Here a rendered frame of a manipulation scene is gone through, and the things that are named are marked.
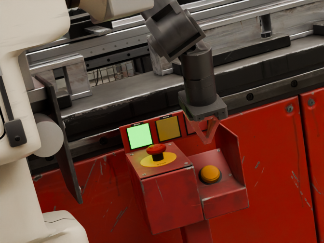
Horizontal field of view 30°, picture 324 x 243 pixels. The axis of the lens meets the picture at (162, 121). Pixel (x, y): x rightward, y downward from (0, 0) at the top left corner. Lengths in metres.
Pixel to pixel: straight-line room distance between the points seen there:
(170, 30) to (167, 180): 0.28
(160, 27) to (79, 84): 0.41
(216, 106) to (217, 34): 0.43
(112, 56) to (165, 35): 0.67
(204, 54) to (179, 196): 0.27
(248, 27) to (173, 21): 0.53
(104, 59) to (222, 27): 0.36
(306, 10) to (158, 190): 0.71
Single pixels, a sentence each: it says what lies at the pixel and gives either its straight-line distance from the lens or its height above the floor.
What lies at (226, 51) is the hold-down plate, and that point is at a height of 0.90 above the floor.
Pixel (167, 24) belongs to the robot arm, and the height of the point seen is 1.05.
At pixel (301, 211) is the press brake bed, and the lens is 1.59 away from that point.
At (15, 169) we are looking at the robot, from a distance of 0.64.
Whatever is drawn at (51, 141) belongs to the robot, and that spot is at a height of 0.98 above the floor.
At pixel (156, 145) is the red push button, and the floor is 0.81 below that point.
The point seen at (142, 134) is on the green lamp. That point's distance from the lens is 1.25.
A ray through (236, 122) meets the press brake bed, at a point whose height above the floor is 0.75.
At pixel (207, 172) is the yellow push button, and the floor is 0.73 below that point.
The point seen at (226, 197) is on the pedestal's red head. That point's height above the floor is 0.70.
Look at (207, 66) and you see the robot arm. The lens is 1.08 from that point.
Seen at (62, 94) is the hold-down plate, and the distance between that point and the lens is 1.35.
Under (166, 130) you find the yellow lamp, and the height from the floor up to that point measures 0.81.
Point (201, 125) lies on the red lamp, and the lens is 1.28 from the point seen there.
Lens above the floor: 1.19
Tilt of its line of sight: 16 degrees down
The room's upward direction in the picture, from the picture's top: 12 degrees counter-clockwise
